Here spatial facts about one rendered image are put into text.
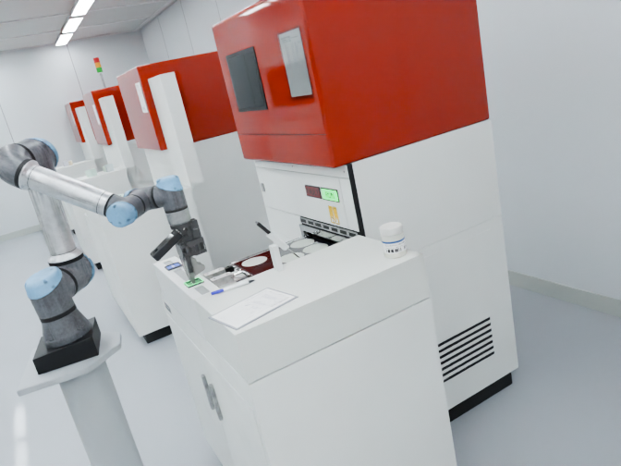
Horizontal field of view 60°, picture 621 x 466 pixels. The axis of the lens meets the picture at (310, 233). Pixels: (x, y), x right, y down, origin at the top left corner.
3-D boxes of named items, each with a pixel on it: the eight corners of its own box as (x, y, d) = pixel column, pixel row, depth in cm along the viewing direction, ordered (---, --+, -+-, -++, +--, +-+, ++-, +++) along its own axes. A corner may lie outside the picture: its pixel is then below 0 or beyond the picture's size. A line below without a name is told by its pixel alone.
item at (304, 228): (307, 243, 234) (302, 223, 232) (364, 264, 197) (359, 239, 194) (303, 244, 234) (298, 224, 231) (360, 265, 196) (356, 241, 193)
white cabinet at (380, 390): (325, 394, 273) (290, 243, 250) (463, 507, 190) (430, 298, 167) (207, 456, 246) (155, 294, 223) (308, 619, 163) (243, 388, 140)
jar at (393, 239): (397, 249, 171) (392, 220, 168) (411, 252, 165) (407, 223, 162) (379, 256, 168) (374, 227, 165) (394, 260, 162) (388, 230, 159)
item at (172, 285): (185, 287, 222) (175, 255, 218) (233, 328, 174) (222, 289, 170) (163, 295, 218) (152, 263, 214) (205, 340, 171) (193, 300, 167)
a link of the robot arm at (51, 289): (30, 322, 174) (12, 285, 170) (54, 302, 187) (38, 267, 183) (62, 315, 172) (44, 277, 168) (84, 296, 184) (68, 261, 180)
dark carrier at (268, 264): (308, 237, 227) (308, 235, 227) (353, 251, 197) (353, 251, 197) (234, 264, 213) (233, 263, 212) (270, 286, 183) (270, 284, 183)
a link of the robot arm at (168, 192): (158, 177, 176) (182, 172, 174) (168, 208, 179) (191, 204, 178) (148, 182, 169) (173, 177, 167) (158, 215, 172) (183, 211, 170)
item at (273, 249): (288, 263, 179) (280, 226, 175) (294, 265, 176) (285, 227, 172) (273, 269, 176) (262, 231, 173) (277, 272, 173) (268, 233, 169)
